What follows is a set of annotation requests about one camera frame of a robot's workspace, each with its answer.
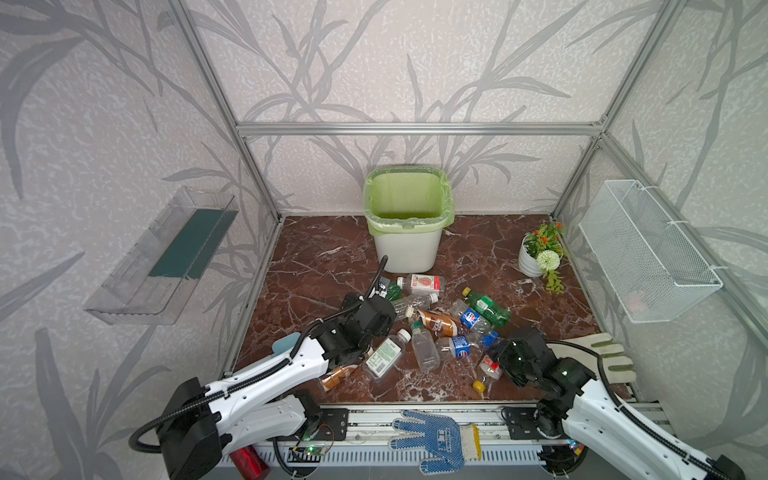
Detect white plastic trash bin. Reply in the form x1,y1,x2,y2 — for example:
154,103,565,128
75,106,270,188
374,229,443,274

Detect clear bottle green cap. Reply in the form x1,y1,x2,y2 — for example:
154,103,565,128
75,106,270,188
411,321,440,373

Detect green bin liner bag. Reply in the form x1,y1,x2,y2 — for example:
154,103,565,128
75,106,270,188
363,165,455,237

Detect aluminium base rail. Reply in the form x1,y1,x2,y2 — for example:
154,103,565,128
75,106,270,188
215,401,673,469

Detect white wire mesh basket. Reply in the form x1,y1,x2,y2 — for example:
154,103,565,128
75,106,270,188
579,179,723,324

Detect light blue spatula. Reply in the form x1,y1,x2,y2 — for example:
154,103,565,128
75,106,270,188
271,332,301,355

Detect guava juice bottle red label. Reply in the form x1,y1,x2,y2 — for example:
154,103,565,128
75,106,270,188
396,274,444,296

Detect potted artificial flower plant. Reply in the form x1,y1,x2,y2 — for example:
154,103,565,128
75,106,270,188
518,221,566,294

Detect red spray bottle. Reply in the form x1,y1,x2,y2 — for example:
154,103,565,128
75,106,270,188
230,446,270,480

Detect blue label crushed bottle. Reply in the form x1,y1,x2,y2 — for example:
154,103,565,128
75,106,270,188
435,331,499,359

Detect beige striped oven mitt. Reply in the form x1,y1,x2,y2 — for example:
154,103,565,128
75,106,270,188
547,332,637,384

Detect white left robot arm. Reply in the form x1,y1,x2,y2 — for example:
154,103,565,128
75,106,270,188
128,276,396,479

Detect green bottle yellow cap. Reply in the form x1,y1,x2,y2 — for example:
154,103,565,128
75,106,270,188
462,287,511,328

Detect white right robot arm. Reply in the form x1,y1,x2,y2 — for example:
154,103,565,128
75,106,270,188
488,327,746,479

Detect clear wall shelf tray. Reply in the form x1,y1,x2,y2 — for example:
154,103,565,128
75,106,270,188
84,187,239,326

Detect red label yellow cap bottle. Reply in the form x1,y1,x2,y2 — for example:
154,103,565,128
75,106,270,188
473,355,502,397

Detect brown tea bottle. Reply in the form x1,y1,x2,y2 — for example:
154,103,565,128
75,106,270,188
319,364,359,392
406,306,459,337

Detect green circuit board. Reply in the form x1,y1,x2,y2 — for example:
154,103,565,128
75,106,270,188
289,442,333,463

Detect blue label pepsi bottle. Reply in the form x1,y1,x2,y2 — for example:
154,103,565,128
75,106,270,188
449,300,492,336

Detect blue dotted work glove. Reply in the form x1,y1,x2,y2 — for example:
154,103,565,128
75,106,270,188
389,410,482,476

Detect clear unlabelled bottle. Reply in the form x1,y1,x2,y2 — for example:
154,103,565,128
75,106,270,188
392,293,439,321

